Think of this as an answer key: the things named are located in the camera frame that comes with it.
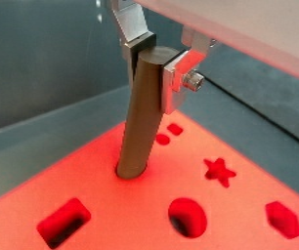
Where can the red shape-sorter block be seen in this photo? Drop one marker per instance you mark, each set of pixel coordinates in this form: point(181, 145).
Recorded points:
point(203, 198)

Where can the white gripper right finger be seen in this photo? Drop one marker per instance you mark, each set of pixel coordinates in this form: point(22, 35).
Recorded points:
point(180, 74)

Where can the brown oval rod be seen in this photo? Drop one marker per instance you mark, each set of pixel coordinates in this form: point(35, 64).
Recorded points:
point(144, 112)

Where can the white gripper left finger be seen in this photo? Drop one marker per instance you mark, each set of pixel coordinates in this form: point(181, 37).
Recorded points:
point(136, 37)

